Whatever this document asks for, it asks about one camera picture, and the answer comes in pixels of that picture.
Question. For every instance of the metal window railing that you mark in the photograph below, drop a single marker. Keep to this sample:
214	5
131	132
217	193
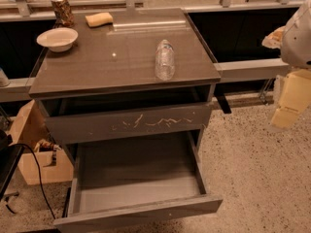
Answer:
155	0

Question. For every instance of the grey drawer cabinet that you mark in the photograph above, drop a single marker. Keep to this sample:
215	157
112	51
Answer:
112	68

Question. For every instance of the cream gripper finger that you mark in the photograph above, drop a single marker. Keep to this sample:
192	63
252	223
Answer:
295	97
274	39

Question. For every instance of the white ceramic bowl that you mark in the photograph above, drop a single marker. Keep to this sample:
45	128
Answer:
58	39

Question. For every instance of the open grey middle drawer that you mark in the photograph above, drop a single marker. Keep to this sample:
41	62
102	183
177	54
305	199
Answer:
130	181

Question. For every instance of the cardboard box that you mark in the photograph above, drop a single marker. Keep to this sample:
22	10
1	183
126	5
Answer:
49	161

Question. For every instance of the patterned drink can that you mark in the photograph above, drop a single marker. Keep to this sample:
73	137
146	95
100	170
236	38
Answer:
63	12

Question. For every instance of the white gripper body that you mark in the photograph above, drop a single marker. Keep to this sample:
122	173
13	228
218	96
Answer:
298	38

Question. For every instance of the yellow sponge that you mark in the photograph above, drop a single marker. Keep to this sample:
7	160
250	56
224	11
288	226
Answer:
99	19

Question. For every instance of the grey top drawer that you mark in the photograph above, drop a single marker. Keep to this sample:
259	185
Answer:
129	123

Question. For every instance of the clear plastic water bottle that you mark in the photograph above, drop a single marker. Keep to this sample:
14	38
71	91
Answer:
164	61

